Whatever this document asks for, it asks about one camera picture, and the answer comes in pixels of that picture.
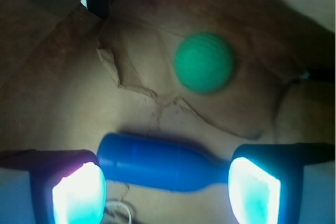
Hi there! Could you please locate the blue plastic bowling pin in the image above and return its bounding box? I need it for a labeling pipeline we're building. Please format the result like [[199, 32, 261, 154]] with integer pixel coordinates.
[[97, 133, 230, 193]]

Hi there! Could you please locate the brown paper bag bin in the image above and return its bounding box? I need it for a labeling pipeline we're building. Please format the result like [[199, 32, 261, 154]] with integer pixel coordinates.
[[0, 0, 336, 224]]

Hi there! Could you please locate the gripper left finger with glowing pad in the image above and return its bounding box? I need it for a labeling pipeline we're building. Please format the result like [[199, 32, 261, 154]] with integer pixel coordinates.
[[1, 150, 107, 223]]

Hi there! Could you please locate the white elastic loop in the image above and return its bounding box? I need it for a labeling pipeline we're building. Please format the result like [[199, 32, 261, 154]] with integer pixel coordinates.
[[106, 200, 132, 223]]

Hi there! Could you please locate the green textured ball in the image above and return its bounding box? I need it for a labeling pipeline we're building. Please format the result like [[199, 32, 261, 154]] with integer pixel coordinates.
[[174, 33, 234, 94]]

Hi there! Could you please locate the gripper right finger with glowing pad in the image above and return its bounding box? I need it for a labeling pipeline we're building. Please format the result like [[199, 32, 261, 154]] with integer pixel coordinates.
[[228, 143, 335, 223]]

